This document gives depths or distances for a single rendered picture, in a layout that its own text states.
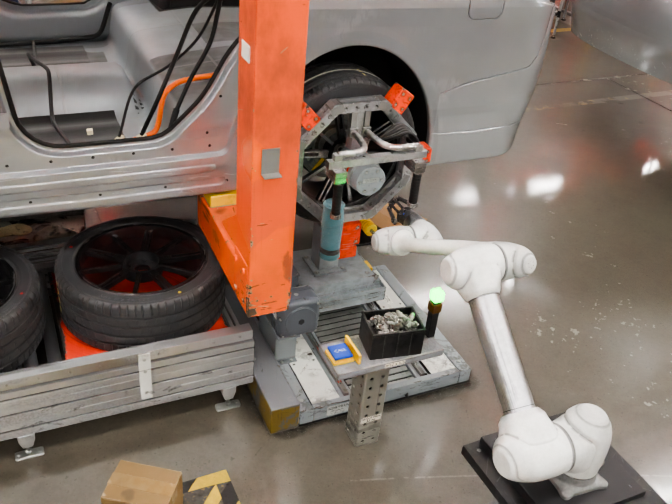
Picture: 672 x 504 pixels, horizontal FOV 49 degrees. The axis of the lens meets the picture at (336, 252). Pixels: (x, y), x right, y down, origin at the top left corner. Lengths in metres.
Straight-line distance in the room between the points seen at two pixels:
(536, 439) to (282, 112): 1.25
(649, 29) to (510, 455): 3.22
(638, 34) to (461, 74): 1.97
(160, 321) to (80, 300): 0.30
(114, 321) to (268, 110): 1.03
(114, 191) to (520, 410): 1.63
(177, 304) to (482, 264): 1.13
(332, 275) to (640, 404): 1.47
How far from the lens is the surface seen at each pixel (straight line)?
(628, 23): 5.07
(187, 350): 2.81
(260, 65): 2.23
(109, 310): 2.82
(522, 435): 2.35
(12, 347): 2.89
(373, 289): 3.49
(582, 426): 2.44
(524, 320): 3.79
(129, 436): 3.02
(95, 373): 2.79
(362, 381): 2.75
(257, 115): 2.28
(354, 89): 2.99
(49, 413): 2.87
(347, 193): 3.23
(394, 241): 2.87
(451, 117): 3.30
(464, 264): 2.40
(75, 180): 2.84
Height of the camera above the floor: 2.20
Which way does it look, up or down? 33 degrees down
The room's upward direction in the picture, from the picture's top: 6 degrees clockwise
